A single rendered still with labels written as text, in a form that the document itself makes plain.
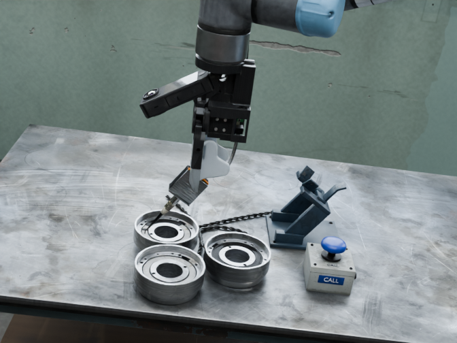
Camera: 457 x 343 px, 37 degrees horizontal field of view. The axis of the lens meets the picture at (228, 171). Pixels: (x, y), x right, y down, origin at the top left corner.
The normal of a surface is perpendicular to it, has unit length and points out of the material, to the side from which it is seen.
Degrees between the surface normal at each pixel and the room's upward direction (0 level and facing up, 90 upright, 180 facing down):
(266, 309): 0
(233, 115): 90
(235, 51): 90
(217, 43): 91
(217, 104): 0
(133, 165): 0
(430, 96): 90
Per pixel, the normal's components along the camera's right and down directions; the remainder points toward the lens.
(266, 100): -0.03, 0.44
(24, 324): 0.12, -0.89
